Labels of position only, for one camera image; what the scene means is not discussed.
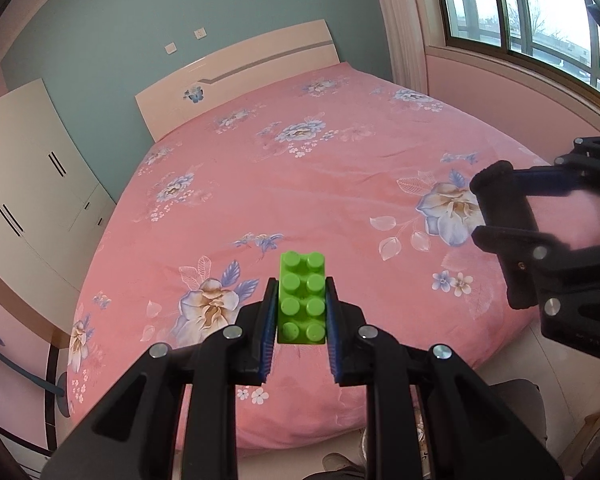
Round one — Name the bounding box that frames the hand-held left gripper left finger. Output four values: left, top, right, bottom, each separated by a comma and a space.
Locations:
40, 279, 279, 480

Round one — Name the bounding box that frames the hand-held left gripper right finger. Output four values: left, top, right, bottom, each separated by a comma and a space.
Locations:
326, 277, 563, 480

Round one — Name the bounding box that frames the blue grey stand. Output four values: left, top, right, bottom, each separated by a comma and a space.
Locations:
0, 317, 71, 417

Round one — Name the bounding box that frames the person's grey trouser leg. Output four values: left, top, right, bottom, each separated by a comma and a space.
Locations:
487, 379, 547, 461

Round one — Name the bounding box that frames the person's grey shoe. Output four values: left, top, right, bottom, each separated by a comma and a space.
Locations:
321, 452, 366, 480

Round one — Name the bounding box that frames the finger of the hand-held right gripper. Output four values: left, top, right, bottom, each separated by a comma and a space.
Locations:
471, 225, 600, 359
511, 136, 600, 201

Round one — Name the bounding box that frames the green studded toy brick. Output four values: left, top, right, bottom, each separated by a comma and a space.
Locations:
276, 251, 328, 346

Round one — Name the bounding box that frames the white wardrobe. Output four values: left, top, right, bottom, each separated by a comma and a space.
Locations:
0, 78, 117, 291

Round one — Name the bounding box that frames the pale wooden headboard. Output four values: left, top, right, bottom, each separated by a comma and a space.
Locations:
135, 19, 341, 143

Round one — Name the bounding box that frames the pink curtain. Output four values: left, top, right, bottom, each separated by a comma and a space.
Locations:
367, 0, 428, 96

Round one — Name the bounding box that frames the window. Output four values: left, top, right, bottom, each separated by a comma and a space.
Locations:
430, 0, 600, 111

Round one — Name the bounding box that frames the pink floral bed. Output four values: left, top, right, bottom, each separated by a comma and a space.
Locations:
65, 62, 556, 456

